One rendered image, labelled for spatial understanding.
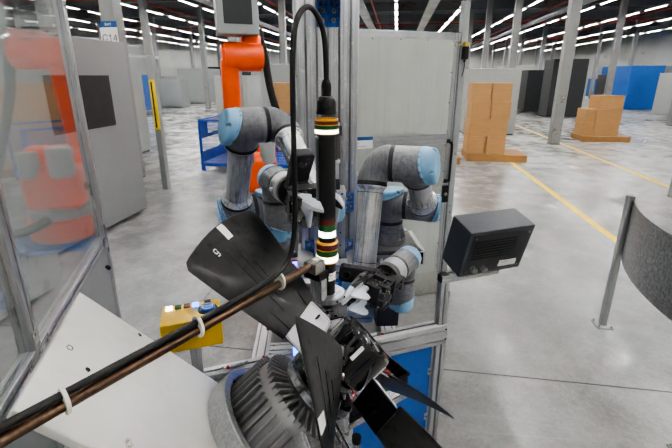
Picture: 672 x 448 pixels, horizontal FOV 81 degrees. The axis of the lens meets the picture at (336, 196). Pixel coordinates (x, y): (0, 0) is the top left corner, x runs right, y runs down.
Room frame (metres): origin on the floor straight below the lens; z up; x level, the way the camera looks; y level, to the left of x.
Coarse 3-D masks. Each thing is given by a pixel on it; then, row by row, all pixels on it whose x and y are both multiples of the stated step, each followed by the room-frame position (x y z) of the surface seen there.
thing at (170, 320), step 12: (216, 300) 1.04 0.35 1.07; (168, 312) 0.97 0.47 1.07; (180, 312) 0.97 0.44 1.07; (192, 312) 0.97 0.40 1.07; (204, 312) 0.97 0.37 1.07; (168, 324) 0.92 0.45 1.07; (180, 324) 0.92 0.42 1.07; (204, 336) 0.94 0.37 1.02; (216, 336) 0.95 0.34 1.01; (180, 348) 0.92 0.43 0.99; (192, 348) 0.93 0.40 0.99
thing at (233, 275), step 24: (240, 216) 0.74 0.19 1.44; (216, 240) 0.65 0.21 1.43; (240, 240) 0.69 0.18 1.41; (264, 240) 0.73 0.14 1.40; (192, 264) 0.59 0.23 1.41; (216, 264) 0.62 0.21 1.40; (240, 264) 0.65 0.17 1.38; (264, 264) 0.68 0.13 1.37; (216, 288) 0.59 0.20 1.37; (240, 288) 0.62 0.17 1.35; (288, 288) 0.67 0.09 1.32; (264, 312) 0.62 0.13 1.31; (288, 312) 0.64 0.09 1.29
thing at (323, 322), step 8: (312, 304) 0.68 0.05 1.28; (304, 312) 0.66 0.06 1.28; (312, 312) 0.67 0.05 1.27; (320, 312) 0.68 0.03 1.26; (312, 320) 0.66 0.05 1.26; (320, 320) 0.67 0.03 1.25; (328, 320) 0.68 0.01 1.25; (320, 328) 0.66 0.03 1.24; (328, 328) 0.67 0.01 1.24; (288, 336) 0.62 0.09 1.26; (296, 336) 0.62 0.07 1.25; (296, 344) 0.61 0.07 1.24
